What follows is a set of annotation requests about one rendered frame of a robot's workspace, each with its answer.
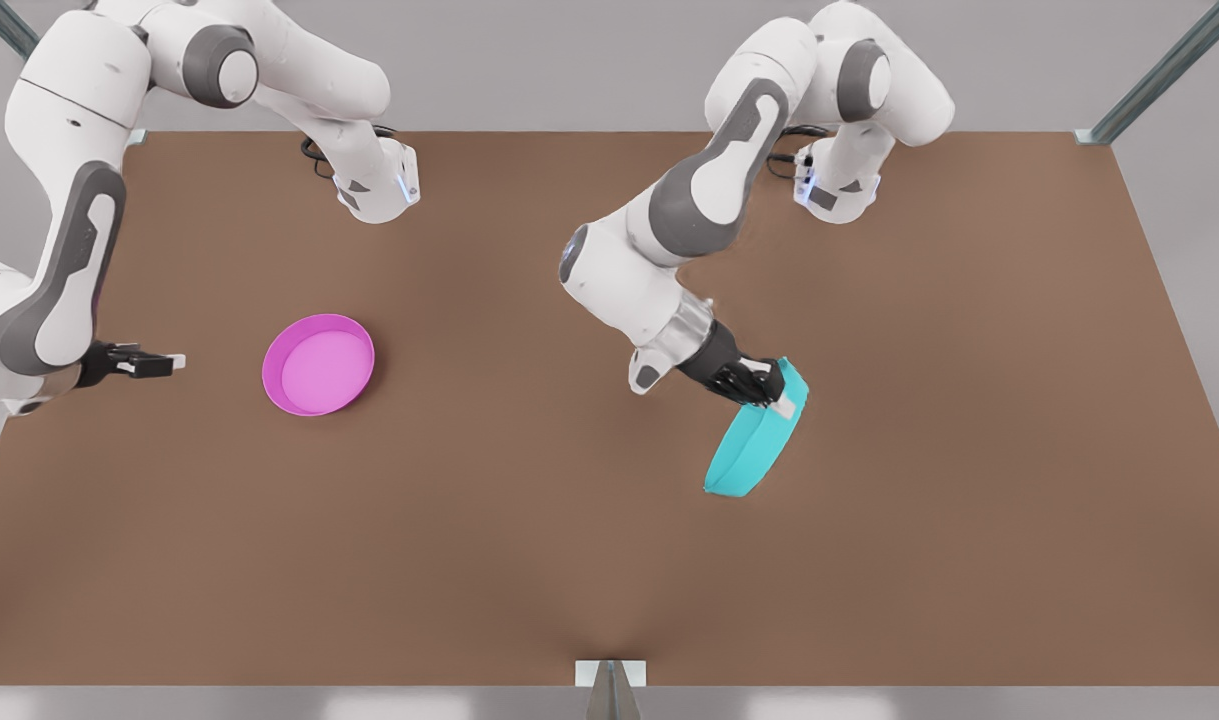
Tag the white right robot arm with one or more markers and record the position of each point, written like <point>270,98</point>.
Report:
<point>69,120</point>

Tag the silver frame post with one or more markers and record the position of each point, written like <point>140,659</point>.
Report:
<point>9,25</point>
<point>611,690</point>
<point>1159,75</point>

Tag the blue plate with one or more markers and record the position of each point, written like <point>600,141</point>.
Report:
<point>754,445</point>

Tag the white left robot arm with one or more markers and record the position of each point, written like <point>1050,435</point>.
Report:
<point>709,190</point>

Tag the pink plate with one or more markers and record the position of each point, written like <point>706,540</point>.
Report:
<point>319,364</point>

